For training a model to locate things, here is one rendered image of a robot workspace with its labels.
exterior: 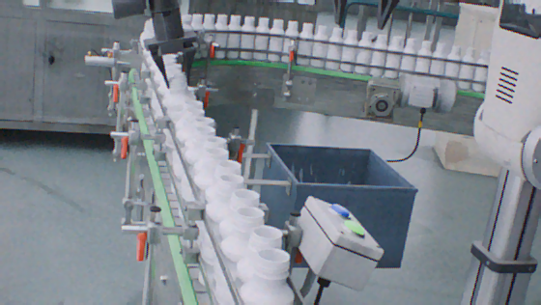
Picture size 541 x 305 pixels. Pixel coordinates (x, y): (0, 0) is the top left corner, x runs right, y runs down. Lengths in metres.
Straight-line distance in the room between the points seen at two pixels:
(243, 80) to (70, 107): 1.94
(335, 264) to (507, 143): 0.53
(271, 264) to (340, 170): 1.28
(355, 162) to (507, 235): 0.68
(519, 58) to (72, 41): 3.45
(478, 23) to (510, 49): 3.83
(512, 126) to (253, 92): 1.65
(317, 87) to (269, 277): 2.16
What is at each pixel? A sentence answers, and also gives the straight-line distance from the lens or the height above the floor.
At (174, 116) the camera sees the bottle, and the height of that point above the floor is 1.13.
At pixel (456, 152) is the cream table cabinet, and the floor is 0.14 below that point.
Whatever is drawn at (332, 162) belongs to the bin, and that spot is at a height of 0.90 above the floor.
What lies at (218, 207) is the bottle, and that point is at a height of 1.13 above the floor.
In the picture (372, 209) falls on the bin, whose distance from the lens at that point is 1.76.
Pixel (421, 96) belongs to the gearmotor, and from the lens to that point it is 2.76.
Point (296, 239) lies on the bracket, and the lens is 1.06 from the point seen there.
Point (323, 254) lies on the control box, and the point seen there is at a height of 1.09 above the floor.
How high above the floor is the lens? 1.50
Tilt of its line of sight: 17 degrees down
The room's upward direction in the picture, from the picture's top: 8 degrees clockwise
